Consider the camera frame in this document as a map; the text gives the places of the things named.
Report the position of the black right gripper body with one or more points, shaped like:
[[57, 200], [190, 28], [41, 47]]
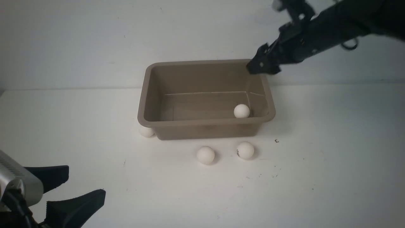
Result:
[[292, 46]]

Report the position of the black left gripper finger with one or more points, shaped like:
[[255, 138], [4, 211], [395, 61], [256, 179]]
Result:
[[51, 177], [74, 213]]

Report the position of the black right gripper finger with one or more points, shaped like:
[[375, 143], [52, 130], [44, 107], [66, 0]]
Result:
[[271, 70], [260, 60]]

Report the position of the white ping-pong ball black mark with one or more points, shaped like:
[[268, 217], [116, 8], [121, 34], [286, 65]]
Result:
[[245, 150]]

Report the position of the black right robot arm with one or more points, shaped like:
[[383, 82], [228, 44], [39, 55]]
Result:
[[347, 20]]

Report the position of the taupe plastic storage bin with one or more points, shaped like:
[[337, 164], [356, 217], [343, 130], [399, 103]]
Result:
[[196, 99]]

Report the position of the white ball beside bin corner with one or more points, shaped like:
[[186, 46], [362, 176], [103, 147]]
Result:
[[146, 132]]

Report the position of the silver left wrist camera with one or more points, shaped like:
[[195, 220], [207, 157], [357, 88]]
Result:
[[13, 176]]

